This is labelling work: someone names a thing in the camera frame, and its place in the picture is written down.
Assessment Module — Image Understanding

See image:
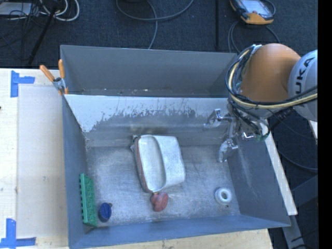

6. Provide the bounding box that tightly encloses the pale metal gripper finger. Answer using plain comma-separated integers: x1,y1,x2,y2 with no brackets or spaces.
203,108,230,128
218,138,239,163

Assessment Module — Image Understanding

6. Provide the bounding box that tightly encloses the grey metal bin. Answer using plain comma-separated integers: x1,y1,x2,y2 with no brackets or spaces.
59,45,298,249

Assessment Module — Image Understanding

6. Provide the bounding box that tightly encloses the white tub with brown rim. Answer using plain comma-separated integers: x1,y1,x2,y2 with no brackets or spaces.
129,134,187,194

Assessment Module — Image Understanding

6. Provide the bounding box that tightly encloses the red-brown heart-shaped toy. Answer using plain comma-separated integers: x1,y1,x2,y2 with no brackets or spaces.
150,191,169,213

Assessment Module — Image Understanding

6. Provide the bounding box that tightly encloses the blue round cap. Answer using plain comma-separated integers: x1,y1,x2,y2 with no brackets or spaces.
98,202,114,223

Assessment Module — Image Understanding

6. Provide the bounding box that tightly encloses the dark green flat block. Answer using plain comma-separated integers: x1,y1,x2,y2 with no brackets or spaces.
78,173,99,228

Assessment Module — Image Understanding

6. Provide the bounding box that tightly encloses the white ring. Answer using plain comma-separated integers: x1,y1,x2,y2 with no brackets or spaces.
214,187,232,203

